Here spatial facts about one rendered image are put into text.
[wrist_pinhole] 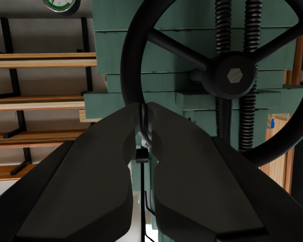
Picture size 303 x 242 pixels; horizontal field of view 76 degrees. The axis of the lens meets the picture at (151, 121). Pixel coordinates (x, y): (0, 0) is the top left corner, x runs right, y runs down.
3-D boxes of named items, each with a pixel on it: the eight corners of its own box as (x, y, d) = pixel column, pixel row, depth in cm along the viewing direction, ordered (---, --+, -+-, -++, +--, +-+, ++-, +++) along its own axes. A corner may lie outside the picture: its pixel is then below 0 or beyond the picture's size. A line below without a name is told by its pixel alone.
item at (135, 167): (149, 159, 83) (150, 190, 87) (149, 151, 92) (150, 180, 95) (130, 160, 83) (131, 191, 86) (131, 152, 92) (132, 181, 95)
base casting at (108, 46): (300, 26, 42) (295, 70, 44) (213, 56, 98) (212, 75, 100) (91, 31, 41) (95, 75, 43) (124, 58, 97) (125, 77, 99)
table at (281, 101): (398, 88, 35) (390, 120, 37) (284, 84, 65) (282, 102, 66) (63, 97, 35) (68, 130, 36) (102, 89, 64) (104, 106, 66)
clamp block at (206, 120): (271, 108, 36) (267, 154, 38) (238, 100, 49) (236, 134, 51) (191, 110, 36) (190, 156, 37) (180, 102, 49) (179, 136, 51)
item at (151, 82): (284, 70, 44) (282, 88, 44) (241, 72, 64) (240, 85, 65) (106, 74, 43) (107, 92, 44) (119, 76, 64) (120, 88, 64)
